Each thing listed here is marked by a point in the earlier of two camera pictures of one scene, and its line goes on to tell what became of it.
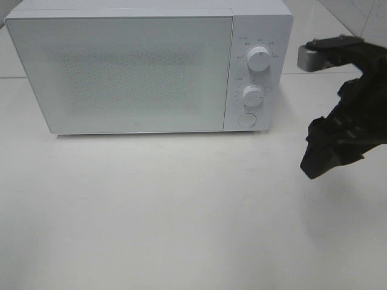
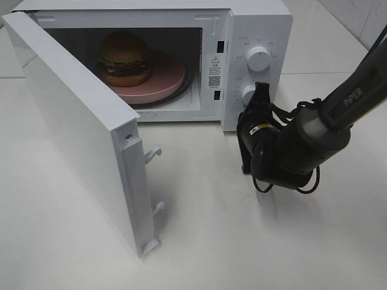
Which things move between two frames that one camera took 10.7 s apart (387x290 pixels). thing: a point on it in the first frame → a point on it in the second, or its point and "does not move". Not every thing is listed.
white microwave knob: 258,58 does not move
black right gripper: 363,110 → 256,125
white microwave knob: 253,95 does not move
